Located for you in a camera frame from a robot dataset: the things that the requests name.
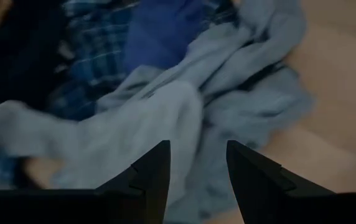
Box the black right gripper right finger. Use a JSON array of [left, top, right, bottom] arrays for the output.
[[226, 139, 336, 224]]

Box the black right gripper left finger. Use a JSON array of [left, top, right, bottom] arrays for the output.
[[95, 139, 171, 224]]

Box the grey t-shirt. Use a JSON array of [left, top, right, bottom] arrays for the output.
[[0, 0, 314, 224]]

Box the blue plaid shirt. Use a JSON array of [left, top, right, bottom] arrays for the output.
[[0, 0, 238, 187]]

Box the purple-blue garment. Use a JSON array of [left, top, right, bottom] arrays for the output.
[[123, 0, 219, 72]]

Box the navy Puma garment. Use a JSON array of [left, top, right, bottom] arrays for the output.
[[0, 0, 70, 110]]

